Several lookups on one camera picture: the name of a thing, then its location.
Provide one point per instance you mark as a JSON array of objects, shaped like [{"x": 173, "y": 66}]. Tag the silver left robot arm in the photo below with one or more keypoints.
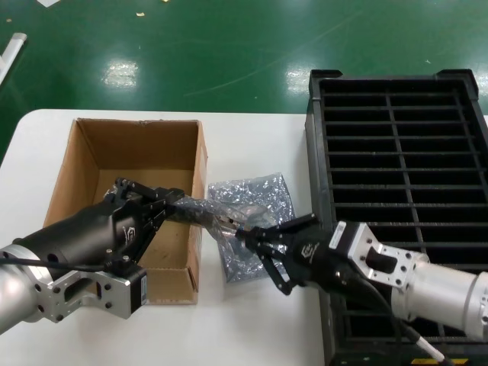
[{"x": 15, "y": 297}]

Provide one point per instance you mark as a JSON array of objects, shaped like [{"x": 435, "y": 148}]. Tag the white metal table leg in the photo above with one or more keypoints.
[{"x": 15, "y": 43}]

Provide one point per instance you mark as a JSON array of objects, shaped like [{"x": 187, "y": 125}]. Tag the brown cardboard box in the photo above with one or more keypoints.
[{"x": 126, "y": 141}]

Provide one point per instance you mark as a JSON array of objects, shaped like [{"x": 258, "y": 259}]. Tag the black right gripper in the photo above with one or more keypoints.
[{"x": 312, "y": 259}]

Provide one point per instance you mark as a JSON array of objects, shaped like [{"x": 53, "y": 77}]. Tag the white paper sheet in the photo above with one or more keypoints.
[{"x": 49, "y": 3}]

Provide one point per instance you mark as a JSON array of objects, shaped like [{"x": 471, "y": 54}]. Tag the silver blue antistatic bag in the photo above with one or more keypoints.
[
  {"x": 267, "y": 190},
  {"x": 259, "y": 213}
]

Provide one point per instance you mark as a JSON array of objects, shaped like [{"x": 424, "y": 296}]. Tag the black slotted plastic container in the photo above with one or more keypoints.
[{"x": 316, "y": 152}]

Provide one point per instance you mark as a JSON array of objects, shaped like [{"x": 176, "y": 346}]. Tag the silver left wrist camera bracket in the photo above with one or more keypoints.
[{"x": 76, "y": 289}]

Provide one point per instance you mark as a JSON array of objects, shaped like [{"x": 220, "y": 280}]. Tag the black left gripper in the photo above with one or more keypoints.
[{"x": 84, "y": 236}]

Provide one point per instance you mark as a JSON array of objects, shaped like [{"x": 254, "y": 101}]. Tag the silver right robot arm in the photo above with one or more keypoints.
[{"x": 450, "y": 297}]

